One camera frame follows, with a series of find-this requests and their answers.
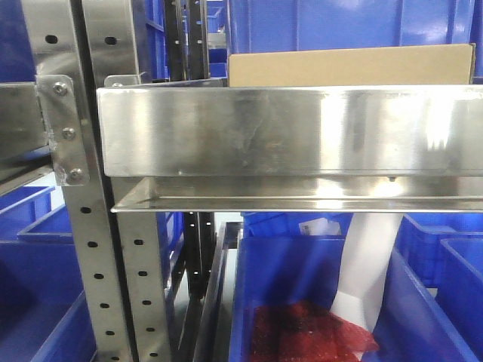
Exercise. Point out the brown cardboard box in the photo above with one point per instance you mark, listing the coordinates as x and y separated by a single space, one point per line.
413 65

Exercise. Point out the stainless steel shelf tray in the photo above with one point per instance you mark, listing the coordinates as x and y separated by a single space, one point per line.
388 148

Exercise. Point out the large blue bin upper shelf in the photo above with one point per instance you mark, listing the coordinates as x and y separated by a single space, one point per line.
277 26

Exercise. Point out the left steel shelf tray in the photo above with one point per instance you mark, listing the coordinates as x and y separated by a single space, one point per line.
25 155

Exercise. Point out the blue bin with red bag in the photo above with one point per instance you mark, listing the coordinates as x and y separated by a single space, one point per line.
283 270

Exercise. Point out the red mesh bag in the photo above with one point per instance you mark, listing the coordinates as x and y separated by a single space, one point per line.
304 331

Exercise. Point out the blue bin lower right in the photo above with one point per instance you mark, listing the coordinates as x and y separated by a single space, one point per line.
445 252

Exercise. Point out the blue bin lower left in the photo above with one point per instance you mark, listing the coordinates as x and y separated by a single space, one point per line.
44 315

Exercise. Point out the black perforated upright post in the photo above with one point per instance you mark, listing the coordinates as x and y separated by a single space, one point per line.
186 39

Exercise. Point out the steel bracket with screws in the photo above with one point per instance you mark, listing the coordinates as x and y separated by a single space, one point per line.
63 124

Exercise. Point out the perforated steel upright post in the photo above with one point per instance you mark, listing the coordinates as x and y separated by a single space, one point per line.
91 42

